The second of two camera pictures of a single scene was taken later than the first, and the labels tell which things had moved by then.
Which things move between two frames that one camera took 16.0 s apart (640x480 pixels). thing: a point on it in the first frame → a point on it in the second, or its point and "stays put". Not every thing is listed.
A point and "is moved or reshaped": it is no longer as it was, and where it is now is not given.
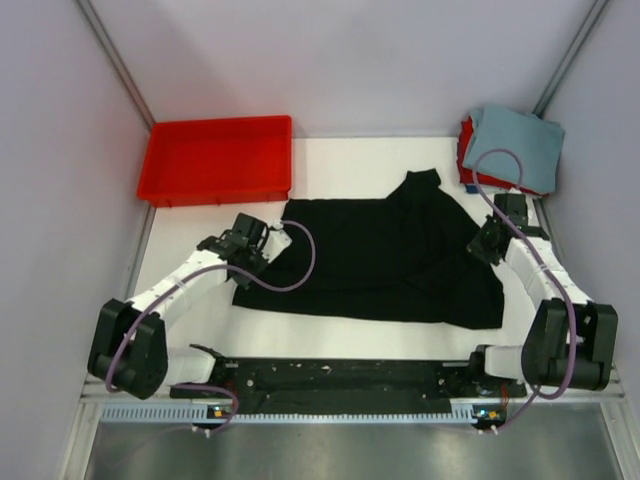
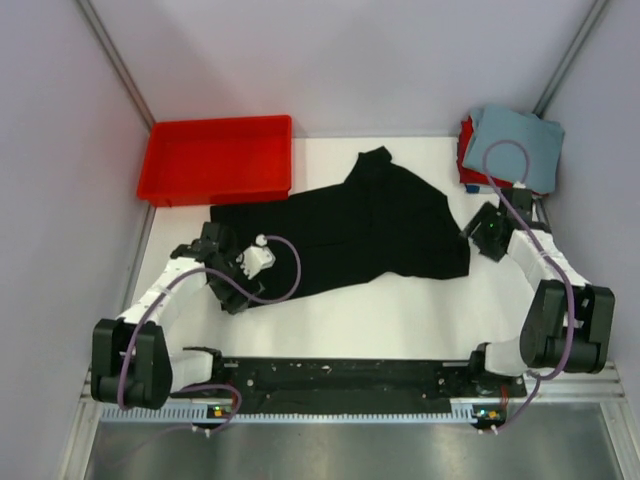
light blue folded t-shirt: (539, 142) stays put
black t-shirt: (403, 258) is moved or reshaped
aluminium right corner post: (570, 59) stays put
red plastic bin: (194, 163) stays put
